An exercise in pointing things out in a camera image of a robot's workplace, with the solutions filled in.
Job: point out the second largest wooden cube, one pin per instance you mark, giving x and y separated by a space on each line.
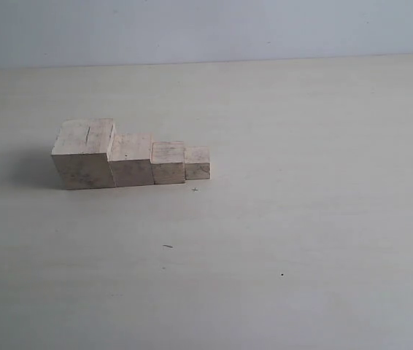
130 160

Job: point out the smallest wooden cube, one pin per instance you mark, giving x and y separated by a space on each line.
197 163

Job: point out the third largest wooden cube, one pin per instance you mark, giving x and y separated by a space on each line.
168 162

